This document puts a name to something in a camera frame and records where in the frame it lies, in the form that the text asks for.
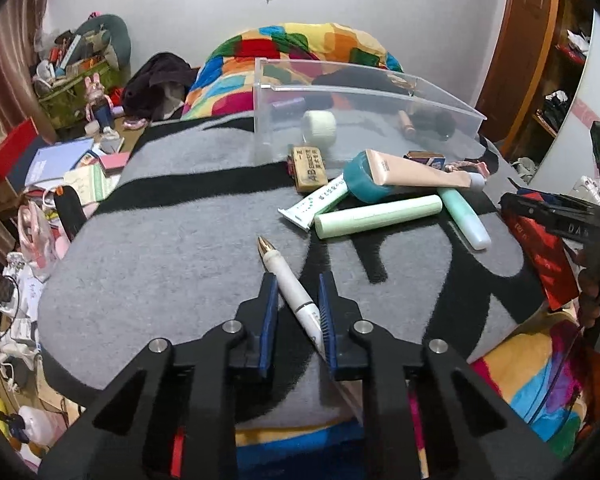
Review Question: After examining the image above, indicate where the striped brown curtain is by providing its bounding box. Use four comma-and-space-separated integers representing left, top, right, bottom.
0, 0, 56, 201

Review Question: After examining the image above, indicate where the green and white booklet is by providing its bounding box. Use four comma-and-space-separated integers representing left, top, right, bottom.
64, 164, 121, 206

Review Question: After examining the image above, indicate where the dark purple clothing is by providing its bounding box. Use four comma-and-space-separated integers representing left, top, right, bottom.
122, 52, 201, 121

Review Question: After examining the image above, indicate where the pink braided hair tie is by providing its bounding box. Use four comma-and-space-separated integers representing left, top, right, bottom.
445, 160, 491, 177

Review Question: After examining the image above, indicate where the white tube with green print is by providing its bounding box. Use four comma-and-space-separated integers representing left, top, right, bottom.
278, 172, 353, 232

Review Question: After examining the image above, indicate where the grey green neck pillow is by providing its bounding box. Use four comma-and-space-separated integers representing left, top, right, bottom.
75, 14, 132, 68

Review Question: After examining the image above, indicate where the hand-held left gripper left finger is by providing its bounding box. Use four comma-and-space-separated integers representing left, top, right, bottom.
40, 274, 281, 480

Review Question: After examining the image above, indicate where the wooden shelf unit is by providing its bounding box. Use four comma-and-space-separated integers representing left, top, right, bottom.
532, 0, 600, 141

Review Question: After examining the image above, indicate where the pink bag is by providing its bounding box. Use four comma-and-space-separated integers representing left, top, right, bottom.
17, 202, 68, 271

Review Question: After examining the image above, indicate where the white tape roll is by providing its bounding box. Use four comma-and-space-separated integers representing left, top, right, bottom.
301, 110, 338, 147

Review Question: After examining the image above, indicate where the colourful patchwork blanket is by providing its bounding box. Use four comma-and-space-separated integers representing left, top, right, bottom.
182, 22, 600, 480

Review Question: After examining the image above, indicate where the person's right hand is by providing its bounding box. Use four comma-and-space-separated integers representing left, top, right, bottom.
577, 260, 600, 330

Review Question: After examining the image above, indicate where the pink notebook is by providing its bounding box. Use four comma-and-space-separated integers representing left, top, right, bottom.
99, 152, 130, 173

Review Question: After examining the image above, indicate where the teal round jar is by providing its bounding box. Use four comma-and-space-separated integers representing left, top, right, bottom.
342, 151, 401, 204

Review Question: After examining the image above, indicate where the red packet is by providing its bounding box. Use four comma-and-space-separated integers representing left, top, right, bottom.
500, 205, 581, 311

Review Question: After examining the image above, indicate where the red box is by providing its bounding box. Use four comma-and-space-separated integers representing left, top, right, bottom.
0, 117, 41, 186

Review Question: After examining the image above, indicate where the purple and black bottle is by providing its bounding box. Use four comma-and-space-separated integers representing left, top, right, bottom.
271, 97, 306, 122

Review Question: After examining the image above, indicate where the beige cosmetic tube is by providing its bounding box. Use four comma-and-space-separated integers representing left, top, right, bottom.
365, 149, 486, 191

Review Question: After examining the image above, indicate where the bunny doll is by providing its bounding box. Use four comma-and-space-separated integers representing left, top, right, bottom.
84, 72, 118, 136

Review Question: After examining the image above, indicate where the white pen with gold tip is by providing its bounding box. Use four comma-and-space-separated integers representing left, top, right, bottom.
257, 236, 326, 361

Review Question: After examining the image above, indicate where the white power strip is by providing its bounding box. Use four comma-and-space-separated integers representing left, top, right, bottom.
0, 320, 42, 392

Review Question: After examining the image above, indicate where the light green cylinder tube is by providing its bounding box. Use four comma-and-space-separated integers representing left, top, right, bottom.
314, 194, 443, 240

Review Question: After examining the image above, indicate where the mint green bottle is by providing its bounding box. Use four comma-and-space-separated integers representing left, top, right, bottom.
437, 186, 492, 251

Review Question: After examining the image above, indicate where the clear plastic storage box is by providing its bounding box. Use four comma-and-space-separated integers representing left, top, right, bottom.
253, 57, 487, 171

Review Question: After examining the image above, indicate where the wooden door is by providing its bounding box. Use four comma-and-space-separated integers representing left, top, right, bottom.
475, 0, 563, 141

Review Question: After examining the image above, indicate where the white panel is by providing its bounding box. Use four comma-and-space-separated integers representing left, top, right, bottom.
527, 10, 600, 206

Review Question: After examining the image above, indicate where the small blue card box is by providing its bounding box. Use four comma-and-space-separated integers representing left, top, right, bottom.
404, 150, 447, 168

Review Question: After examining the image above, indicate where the black round puff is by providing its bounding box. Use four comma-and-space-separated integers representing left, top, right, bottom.
415, 110, 456, 140

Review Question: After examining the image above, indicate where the thin black cable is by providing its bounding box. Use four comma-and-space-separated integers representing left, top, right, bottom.
527, 319, 583, 426

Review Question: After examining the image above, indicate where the green storage basket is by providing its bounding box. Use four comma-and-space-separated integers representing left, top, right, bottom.
37, 57, 126, 128

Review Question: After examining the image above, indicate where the grey and black rug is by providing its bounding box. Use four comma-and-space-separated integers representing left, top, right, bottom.
37, 110, 546, 426

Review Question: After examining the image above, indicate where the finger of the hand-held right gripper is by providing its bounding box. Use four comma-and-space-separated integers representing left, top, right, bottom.
512, 187, 600, 211
500, 195, 600, 241

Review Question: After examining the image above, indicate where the black pouch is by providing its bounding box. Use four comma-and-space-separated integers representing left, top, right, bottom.
54, 186, 88, 241

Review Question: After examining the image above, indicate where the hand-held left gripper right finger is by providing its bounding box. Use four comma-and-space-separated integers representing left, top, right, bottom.
317, 272, 563, 480

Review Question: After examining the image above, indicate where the blue and white notebook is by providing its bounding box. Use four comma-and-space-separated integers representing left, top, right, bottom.
25, 140, 95, 188

